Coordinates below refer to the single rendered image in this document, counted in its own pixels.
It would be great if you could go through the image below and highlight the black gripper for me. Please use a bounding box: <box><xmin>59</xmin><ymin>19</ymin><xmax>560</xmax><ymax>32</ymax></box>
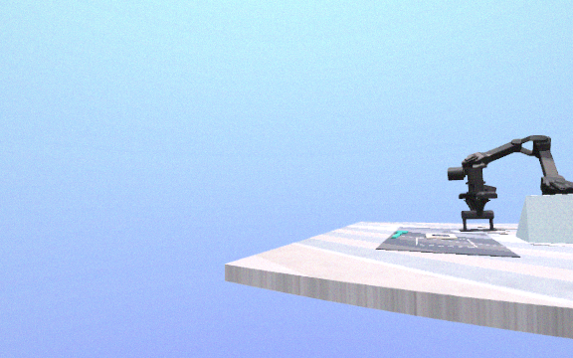
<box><xmin>459</xmin><ymin>179</ymin><xmax>497</xmax><ymax>216</ymax></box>

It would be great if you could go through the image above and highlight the white square tile with grey centre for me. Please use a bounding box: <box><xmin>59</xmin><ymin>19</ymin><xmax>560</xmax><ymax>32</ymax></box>
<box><xmin>426</xmin><ymin>234</ymin><xmax>457</xmax><ymax>240</ymax></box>

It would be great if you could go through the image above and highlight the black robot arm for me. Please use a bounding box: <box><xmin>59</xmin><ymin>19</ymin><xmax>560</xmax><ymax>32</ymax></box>
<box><xmin>448</xmin><ymin>135</ymin><xmax>573</xmax><ymax>195</ymax></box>

